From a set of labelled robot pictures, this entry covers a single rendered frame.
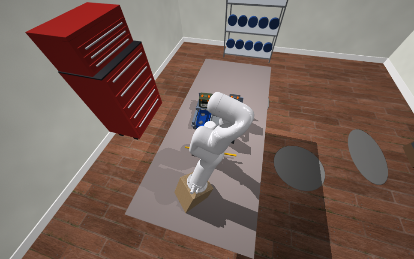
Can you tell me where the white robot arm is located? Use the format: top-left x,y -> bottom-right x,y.
187,92 -> 255,194

